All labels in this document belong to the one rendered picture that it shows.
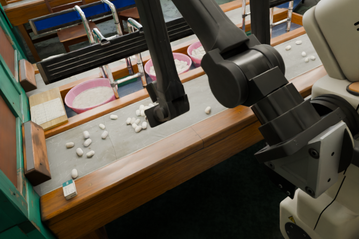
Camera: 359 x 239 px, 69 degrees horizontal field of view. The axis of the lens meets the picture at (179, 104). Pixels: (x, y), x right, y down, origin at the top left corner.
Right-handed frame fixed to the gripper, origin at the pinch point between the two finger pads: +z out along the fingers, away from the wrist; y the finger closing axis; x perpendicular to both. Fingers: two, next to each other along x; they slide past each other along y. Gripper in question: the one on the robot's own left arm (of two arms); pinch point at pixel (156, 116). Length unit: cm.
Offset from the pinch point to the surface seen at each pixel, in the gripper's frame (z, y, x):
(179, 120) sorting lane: 11.1, -11.1, 5.9
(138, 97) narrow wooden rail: 28.2, -1.5, -11.5
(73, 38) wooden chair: 194, 8, -113
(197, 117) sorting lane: 9.1, -18.6, 7.5
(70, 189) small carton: -1.7, 36.0, 11.2
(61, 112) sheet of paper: 34, 33, -19
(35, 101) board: 49, 43, -31
